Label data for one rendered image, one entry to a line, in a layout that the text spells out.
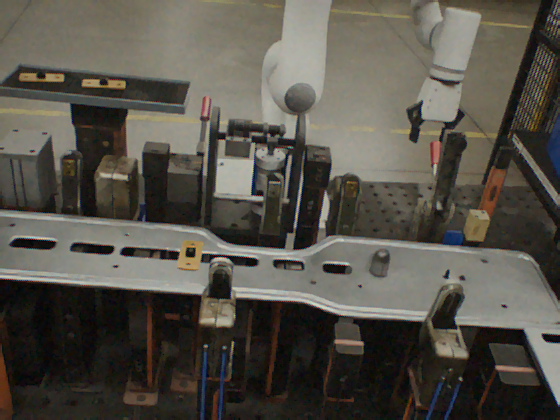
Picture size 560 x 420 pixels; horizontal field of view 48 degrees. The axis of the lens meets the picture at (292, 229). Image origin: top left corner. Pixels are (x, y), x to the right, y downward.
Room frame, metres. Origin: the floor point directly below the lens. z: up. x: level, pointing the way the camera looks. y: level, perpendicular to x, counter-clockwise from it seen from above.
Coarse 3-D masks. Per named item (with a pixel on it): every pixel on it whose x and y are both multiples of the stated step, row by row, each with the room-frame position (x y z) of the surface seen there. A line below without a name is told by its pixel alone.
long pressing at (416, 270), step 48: (0, 240) 0.86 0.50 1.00; (48, 240) 0.88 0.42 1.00; (96, 240) 0.90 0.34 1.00; (144, 240) 0.92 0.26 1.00; (192, 240) 0.94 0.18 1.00; (336, 240) 1.01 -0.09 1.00; (384, 240) 1.03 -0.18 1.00; (144, 288) 0.80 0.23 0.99; (192, 288) 0.81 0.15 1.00; (240, 288) 0.82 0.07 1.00; (288, 288) 0.84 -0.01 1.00; (336, 288) 0.86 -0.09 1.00; (384, 288) 0.88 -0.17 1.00; (432, 288) 0.90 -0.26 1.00; (480, 288) 0.92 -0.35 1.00; (528, 288) 0.94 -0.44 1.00
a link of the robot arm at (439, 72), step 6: (432, 66) 1.51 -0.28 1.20; (438, 66) 1.49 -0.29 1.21; (432, 72) 1.50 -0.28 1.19; (438, 72) 1.49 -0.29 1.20; (444, 72) 1.48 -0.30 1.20; (450, 72) 1.48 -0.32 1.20; (456, 72) 1.48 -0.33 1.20; (462, 72) 1.49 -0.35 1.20; (438, 78) 1.49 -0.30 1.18; (444, 78) 1.48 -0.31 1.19; (450, 78) 1.48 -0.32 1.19; (456, 78) 1.48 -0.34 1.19; (462, 78) 1.50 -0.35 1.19
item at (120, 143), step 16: (80, 112) 1.16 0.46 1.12; (96, 112) 1.17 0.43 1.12; (112, 112) 1.17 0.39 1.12; (80, 128) 1.17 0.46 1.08; (96, 128) 1.17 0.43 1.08; (112, 128) 1.17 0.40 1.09; (80, 144) 1.17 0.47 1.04; (96, 144) 1.17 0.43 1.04; (112, 144) 1.17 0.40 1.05; (96, 160) 1.17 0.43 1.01
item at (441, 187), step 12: (456, 132) 1.10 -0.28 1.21; (444, 144) 1.09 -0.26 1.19; (456, 144) 1.06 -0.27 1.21; (444, 156) 1.08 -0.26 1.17; (456, 156) 1.09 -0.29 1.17; (444, 168) 1.09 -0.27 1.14; (456, 168) 1.08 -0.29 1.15; (444, 180) 1.09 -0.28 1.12; (432, 192) 1.08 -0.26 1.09; (444, 192) 1.08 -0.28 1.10; (432, 204) 1.07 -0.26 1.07; (444, 204) 1.08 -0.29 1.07; (432, 216) 1.06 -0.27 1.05; (444, 216) 1.07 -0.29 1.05
